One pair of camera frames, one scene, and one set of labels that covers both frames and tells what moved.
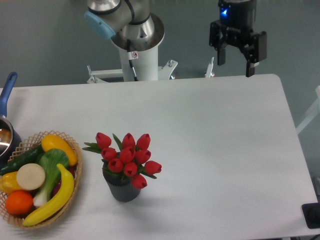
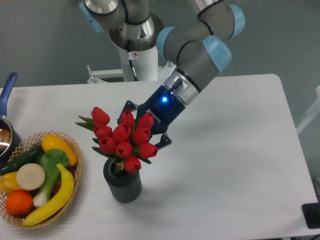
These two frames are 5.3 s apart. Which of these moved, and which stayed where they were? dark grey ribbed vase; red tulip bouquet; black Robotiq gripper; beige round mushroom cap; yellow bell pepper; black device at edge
Moved: red tulip bouquet; black Robotiq gripper
Stayed: yellow bell pepper; dark grey ribbed vase; beige round mushroom cap; black device at edge
